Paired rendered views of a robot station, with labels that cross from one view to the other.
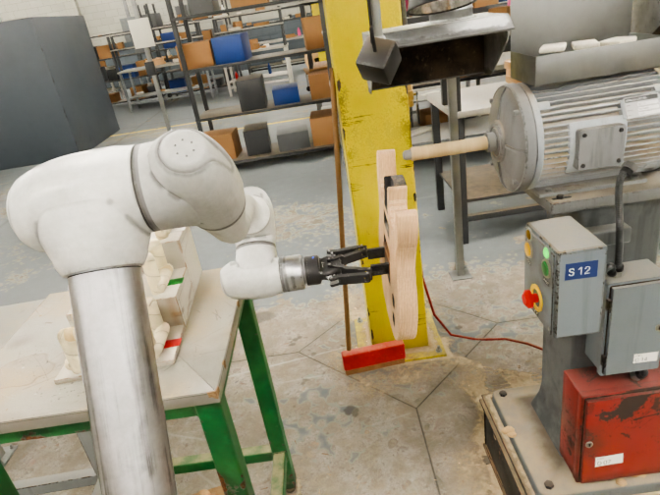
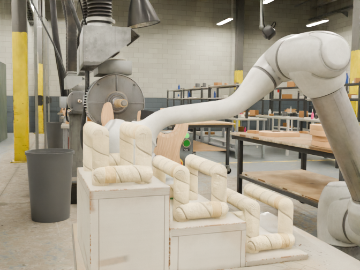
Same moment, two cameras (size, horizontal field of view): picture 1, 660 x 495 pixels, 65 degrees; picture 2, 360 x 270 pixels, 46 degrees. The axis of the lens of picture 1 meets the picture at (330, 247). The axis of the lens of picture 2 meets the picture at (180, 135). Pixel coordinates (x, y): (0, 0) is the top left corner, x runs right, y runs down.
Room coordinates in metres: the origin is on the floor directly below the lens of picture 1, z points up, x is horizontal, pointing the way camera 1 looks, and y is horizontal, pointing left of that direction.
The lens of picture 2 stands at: (1.49, 1.40, 1.26)
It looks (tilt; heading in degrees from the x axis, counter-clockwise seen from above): 5 degrees down; 253
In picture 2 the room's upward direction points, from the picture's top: 1 degrees clockwise
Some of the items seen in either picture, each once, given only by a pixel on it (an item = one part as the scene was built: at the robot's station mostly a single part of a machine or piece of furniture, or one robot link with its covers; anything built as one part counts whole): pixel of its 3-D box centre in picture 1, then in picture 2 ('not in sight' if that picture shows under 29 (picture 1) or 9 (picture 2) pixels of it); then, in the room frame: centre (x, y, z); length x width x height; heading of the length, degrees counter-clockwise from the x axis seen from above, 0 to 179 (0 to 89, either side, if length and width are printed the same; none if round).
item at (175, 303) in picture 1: (135, 304); (186, 228); (1.20, 0.52, 0.98); 0.27 x 0.16 x 0.09; 92
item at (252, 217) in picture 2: not in sight; (252, 229); (1.08, 0.61, 0.99); 0.03 x 0.03 x 0.09
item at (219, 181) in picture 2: not in sight; (218, 194); (1.15, 0.61, 1.07); 0.03 x 0.03 x 0.09
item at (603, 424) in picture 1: (617, 414); not in sight; (1.03, -0.69, 0.49); 0.25 x 0.12 x 0.37; 88
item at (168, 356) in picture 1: (123, 353); (247, 239); (1.04, 0.52, 0.94); 0.27 x 0.15 x 0.01; 92
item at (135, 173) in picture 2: not in sight; (123, 173); (1.35, 0.62, 1.12); 0.11 x 0.03 x 0.03; 2
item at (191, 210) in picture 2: not in sight; (202, 210); (1.19, 0.62, 1.04); 0.11 x 0.03 x 0.03; 2
